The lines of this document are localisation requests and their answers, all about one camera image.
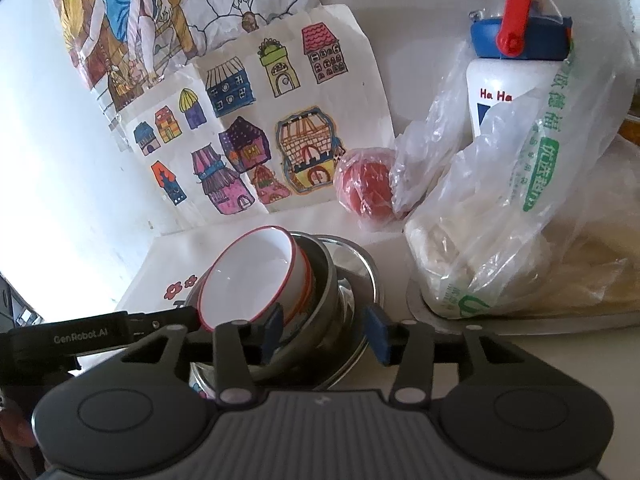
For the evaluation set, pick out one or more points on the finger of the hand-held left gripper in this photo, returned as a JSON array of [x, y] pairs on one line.
[[165, 317]]

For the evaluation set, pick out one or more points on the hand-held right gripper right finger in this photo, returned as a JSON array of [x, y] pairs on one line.
[[377, 335]]

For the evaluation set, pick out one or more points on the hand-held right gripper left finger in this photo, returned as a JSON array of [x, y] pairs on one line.
[[272, 330]]

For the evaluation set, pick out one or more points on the large stainless steel plate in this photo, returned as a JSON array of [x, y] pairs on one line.
[[367, 285]]

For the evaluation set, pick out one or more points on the stainless steel bowl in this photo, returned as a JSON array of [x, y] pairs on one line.
[[325, 320]]

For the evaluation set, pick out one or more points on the small white printed bowl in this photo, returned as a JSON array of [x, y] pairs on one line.
[[245, 280]]

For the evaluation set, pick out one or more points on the printed white table cloth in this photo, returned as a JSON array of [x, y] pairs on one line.
[[390, 240]]

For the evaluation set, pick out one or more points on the red ball in plastic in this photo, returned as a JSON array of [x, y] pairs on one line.
[[365, 182]]

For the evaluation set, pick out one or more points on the clear plastic bag green print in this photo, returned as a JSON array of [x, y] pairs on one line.
[[500, 200]]

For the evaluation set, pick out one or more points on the paper drawing of coloured houses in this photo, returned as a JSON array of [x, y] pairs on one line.
[[260, 125]]

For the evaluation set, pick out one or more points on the clear bag of flatbreads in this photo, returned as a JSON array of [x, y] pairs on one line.
[[600, 240]]

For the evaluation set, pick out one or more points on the white bottle with blue lid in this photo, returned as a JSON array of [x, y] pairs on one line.
[[510, 75]]

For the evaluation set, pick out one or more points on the wall drawing of fan figure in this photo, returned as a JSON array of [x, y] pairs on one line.
[[165, 15]]

